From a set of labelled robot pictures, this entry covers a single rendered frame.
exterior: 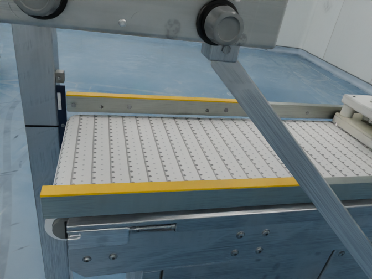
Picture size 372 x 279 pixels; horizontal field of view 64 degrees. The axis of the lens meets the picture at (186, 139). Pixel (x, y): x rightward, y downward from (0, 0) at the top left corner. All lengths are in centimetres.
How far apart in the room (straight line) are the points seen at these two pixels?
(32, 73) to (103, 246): 33
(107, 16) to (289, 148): 21
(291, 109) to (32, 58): 52
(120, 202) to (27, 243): 112
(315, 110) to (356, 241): 42
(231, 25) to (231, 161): 31
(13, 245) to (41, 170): 80
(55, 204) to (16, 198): 132
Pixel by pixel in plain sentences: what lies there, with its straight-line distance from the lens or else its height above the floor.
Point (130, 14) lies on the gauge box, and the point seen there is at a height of 102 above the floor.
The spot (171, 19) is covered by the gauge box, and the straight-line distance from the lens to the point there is 24.
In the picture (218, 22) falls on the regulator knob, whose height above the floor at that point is 103.
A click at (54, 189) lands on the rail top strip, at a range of 35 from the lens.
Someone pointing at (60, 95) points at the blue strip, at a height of 83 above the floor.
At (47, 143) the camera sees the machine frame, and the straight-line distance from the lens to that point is 65.
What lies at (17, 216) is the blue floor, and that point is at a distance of 158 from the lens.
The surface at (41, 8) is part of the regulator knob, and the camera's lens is 21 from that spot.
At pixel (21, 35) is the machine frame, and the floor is 93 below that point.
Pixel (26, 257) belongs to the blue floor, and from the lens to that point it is 140.
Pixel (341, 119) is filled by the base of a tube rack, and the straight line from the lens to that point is 76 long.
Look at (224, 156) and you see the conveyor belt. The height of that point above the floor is 80.
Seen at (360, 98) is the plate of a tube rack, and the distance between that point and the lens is 76.
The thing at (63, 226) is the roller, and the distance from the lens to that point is 39.
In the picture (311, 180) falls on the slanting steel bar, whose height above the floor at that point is 89.
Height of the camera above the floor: 105
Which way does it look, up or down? 29 degrees down
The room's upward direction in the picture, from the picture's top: 9 degrees clockwise
